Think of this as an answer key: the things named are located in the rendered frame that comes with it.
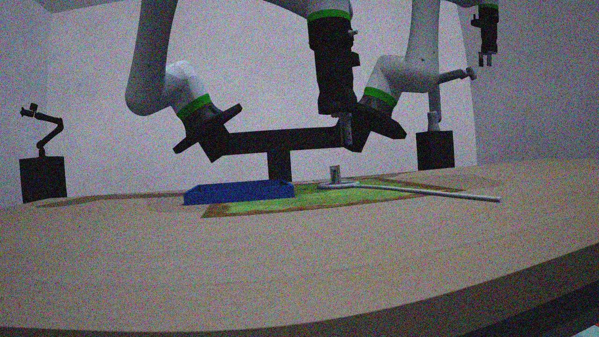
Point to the blue tray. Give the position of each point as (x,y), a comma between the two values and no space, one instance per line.
(238,192)

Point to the white ring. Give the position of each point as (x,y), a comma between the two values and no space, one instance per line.
(344,185)

